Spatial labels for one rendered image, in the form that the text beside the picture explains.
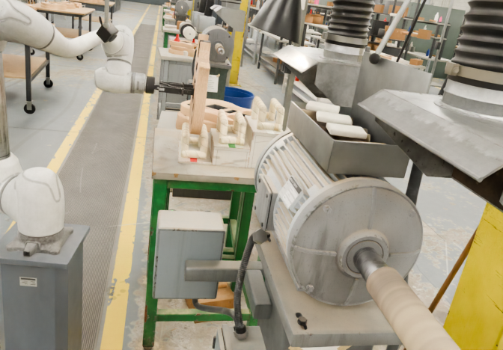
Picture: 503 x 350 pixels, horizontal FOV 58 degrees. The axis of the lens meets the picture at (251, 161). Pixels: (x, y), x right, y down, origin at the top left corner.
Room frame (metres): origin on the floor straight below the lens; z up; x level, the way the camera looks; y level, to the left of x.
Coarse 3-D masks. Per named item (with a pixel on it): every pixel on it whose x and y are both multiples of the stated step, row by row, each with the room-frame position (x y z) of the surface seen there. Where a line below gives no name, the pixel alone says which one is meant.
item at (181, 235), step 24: (168, 216) 0.98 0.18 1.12; (192, 216) 1.00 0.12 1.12; (216, 216) 1.02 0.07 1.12; (168, 240) 0.93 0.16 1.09; (192, 240) 0.94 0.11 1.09; (216, 240) 0.95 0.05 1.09; (168, 264) 0.93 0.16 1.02; (168, 288) 0.93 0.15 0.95; (192, 288) 0.94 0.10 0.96; (216, 288) 0.96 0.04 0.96; (216, 312) 0.90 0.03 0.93
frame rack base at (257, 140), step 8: (248, 120) 2.06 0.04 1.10; (256, 120) 2.08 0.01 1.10; (248, 128) 2.02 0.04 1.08; (256, 128) 1.95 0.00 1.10; (248, 136) 1.99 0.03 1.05; (256, 136) 1.89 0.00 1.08; (264, 136) 1.90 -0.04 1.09; (272, 136) 1.91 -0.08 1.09; (256, 144) 1.89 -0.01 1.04; (264, 144) 1.90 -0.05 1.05; (256, 152) 1.89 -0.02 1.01; (256, 160) 1.90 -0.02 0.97
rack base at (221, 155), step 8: (216, 136) 2.00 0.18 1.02; (232, 136) 2.03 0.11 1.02; (216, 144) 1.88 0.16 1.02; (224, 144) 1.89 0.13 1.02; (248, 144) 1.95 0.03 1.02; (216, 152) 1.86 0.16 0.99; (224, 152) 1.87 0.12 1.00; (232, 152) 1.87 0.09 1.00; (240, 152) 1.88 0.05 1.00; (248, 152) 1.89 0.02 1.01; (216, 160) 1.86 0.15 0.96; (224, 160) 1.87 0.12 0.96; (232, 160) 1.87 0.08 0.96; (240, 160) 1.88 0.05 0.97; (248, 160) 1.89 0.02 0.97
